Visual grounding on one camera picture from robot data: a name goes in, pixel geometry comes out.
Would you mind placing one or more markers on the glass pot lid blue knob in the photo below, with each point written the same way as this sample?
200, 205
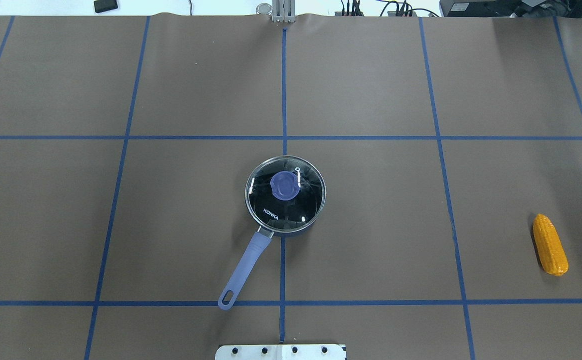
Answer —
285, 195

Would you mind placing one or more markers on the yellow corn cob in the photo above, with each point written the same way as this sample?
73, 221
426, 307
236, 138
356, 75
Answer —
550, 251

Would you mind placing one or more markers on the dark blue saucepan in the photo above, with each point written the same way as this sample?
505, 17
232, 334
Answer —
257, 244

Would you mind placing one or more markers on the black small box device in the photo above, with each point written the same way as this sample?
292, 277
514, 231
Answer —
102, 6

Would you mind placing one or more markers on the aluminium frame post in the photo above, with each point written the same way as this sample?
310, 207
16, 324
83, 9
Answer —
283, 11

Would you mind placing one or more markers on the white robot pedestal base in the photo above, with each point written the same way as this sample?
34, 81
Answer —
327, 351

